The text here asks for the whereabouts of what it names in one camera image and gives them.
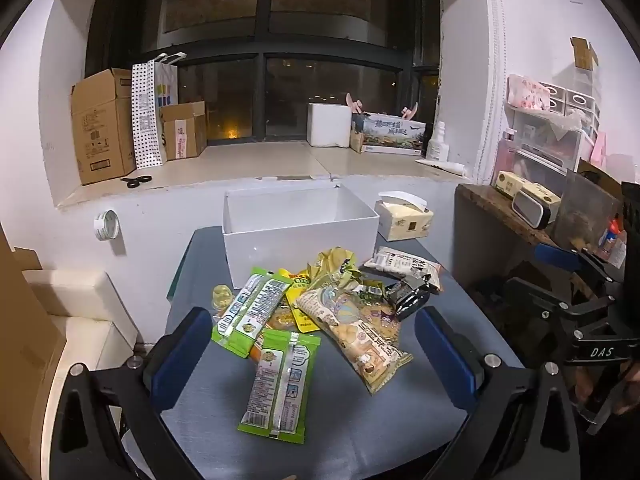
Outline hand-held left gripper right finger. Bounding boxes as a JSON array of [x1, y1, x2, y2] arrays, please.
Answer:
[[415, 306, 586, 480]]

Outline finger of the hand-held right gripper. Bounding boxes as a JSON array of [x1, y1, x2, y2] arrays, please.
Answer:
[[535, 246, 623, 291], [505, 277, 621, 331]]

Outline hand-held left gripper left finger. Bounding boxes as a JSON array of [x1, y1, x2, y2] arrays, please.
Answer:
[[50, 306, 216, 480]]

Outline small black snack packet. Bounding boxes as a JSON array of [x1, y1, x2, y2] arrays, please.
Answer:
[[385, 275, 431, 322]]

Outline green snack packet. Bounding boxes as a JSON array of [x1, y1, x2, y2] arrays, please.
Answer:
[[236, 330, 321, 445], [211, 266, 293, 359]]

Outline large cream cartoon snack bag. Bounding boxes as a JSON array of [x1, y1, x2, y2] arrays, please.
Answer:
[[295, 285, 413, 395]]

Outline white black-print snack packet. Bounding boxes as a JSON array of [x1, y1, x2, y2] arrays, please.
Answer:
[[364, 246, 443, 293]]

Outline yellow orange snack packet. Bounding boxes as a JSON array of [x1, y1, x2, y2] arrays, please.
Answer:
[[270, 268, 326, 333]]

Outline yellow-green snack bag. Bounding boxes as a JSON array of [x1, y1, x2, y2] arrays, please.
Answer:
[[300, 246, 368, 301]]

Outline white cardboard box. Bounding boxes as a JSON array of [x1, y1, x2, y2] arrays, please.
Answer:
[[221, 183, 381, 288]]

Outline person's right hand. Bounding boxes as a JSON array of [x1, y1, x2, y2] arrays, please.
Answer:
[[616, 364, 640, 416]]

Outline white small speaker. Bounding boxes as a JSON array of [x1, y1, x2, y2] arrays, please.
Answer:
[[511, 191, 552, 228]]

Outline clear acrylic panel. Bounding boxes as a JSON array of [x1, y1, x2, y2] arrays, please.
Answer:
[[557, 170, 621, 251]]

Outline yellow cheese pattern box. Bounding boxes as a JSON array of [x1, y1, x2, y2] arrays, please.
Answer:
[[492, 170, 531, 196], [520, 182, 561, 206]]

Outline wooden side shelf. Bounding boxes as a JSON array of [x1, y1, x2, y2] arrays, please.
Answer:
[[455, 182, 566, 261]]

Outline clear plastic storage drawers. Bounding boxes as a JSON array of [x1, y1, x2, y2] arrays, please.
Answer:
[[500, 105, 596, 186]]

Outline cream tissue box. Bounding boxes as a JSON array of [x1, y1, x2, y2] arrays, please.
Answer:
[[375, 191, 434, 242]]

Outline white tube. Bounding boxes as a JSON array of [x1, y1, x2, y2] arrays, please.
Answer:
[[415, 157, 468, 177]]

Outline white tape roll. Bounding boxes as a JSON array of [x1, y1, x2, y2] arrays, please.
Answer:
[[95, 210, 122, 241]]

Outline white drawer organizer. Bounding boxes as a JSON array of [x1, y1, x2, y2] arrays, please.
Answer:
[[537, 80, 601, 126]]

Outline white plastic bottle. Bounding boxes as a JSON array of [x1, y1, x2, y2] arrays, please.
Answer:
[[426, 121, 451, 161]]

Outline pink floral pouch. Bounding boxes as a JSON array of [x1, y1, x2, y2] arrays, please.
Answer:
[[507, 75, 551, 111]]

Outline long landscape printed box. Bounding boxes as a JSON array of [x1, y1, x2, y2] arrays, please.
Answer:
[[350, 112, 428, 155]]

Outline small brown cardboard box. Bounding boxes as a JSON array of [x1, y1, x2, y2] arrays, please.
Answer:
[[159, 101, 208, 161]]

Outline black dotted paper bag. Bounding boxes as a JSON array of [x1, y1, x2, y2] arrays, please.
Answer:
[[131, 60, 165, 170]]

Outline large brown cardboard box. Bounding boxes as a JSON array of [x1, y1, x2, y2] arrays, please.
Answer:
[[70, 67, 137, 187]]

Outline white foam box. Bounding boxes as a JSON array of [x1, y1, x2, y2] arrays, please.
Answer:
[[306, 102, 352, 149]]

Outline dark window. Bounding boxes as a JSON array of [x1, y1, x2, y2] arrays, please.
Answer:
[[85, 0, 441, 143]]

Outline cardboard piece on wall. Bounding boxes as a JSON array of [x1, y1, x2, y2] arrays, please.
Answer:
[[570, 36, 599, 71]]

